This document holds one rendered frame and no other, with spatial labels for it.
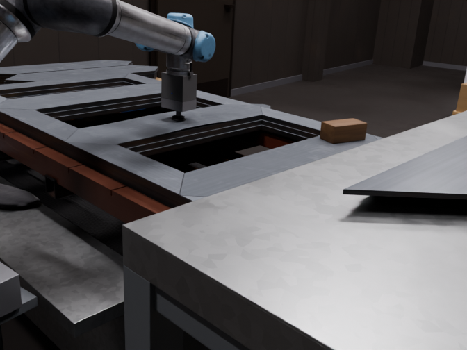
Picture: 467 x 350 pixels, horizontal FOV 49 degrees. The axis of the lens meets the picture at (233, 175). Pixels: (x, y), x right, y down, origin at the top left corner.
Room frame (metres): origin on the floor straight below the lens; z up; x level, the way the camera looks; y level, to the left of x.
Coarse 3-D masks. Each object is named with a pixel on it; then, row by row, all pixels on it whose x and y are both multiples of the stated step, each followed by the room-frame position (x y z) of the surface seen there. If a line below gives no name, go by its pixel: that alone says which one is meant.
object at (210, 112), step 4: (196, 108) 1.68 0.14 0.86; (200, 108) 1.69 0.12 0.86; (204, 108) 1.69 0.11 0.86; (208, 108) 1.70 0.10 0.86; (212, 108) 1.70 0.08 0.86; (200, 112) 1.62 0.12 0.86; (204, 112) 1.63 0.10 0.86; (208, 112) 1.63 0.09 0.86; (212, 112) 1.64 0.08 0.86; (216, 112) 1.64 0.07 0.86; (220, 112) 1.65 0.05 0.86; (224, 112) 1.65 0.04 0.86; (212, 116) 1.59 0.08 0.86; (216, 116) 1.59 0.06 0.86; (220, 116) 1.60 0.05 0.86; (224, 116) 1.60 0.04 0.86; (228, 116) 1.60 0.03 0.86; (232, 116) 1.61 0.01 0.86; (236, 116) 1.61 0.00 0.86; (228, 120) 1.55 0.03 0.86; (232, 120) 1.55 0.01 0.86
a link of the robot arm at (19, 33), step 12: (0, 0) 1.03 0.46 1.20; (12, 0) 1.03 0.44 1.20; (24, 0) 1.03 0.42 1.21; (0, 12) 1.02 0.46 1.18; (12, 12) 1.03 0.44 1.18; (24, 12) 1.04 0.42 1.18; (0, 24) 1.02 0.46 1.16; (12, 24) 1.03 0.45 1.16; (24, 24) 1.04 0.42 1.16; (36, 24) 1.05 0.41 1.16; (0, 36) 1.01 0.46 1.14; (12, 36) 1.03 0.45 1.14; (24, 36) 1.05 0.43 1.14; (0, 48) 1.01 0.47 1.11; (12, 48) 1.05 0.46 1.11; (0, 60) 1.02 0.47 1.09
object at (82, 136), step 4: (76, 132) 1.33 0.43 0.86; (80, 132) 1.33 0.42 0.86; (84, 132) 1.33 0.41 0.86; (72, 136) 1.29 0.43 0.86; (76, 136) 1.29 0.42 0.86; (80, 136) 1.29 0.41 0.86; (84, 136) 1.30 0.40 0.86; (88, 136) 1.30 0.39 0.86; (92, 136) 1.30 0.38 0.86; (96, 136) 1.30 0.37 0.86; (80, 140) 1.26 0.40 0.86; (84, 140) 1.26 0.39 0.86; (88, 140) 1.26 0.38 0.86; (92, 140) 1.26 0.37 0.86; (96, 140) 1.27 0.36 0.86; (100, 140) 1.27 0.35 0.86; (104, 140) 1.27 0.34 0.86
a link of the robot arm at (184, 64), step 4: (168, 56) 1.49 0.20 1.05; (172, 56) 1.48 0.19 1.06; (176, 56) 1.47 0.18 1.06; (168, 60) 1.49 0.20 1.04; (172, 60) 1.48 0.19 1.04; (176, 60) 1.47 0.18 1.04; (180, 60) 1.47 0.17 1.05; (184, 60) 1.48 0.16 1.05; (188, 60) 1.49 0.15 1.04; (168, 64) 1.49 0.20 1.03; (172, 64) 1.48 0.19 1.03; (176, 64) 1.47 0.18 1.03; (180, 64) 1.47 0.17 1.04; (184, 64) 1.48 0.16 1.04; (188, 64) 1.49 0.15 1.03; (168, 68) 1.50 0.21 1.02; (172, 68) 1.48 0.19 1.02; (176, 68) 1.47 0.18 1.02; (180, 68) 1.47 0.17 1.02; (184, 68) 1.48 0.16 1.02; (188, 68) 1.49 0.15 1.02
